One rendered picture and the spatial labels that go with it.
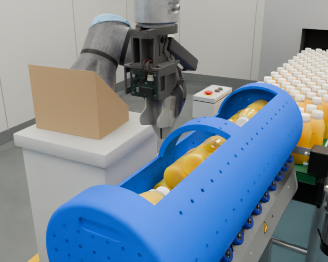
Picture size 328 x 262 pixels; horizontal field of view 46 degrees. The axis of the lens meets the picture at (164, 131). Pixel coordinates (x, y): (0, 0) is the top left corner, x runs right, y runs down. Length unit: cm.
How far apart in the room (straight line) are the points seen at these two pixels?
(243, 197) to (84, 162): 43
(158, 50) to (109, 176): 48
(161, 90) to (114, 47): 52
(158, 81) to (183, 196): 21
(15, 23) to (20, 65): 41
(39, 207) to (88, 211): 62
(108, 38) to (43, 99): 25
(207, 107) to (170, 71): 97
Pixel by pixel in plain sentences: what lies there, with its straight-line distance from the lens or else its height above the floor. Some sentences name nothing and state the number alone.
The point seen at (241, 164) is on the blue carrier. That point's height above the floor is 118.
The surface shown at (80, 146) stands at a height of 115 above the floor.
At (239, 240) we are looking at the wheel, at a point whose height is 96.
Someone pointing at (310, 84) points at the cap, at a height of 109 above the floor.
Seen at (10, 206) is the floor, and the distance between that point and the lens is 308.
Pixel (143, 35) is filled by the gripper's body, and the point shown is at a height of 148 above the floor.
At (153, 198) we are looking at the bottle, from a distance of 73.
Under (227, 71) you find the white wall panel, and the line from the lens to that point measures 587.
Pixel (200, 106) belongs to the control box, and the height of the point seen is 105.
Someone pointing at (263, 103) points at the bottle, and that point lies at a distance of 132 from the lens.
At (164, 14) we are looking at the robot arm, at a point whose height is 151.
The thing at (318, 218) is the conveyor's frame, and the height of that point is 52.
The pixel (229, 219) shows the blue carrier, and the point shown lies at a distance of 78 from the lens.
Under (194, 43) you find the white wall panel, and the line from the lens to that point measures 598.
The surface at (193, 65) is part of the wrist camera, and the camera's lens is 75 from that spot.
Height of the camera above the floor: 157
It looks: 22 degrees down
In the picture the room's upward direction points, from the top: straight up
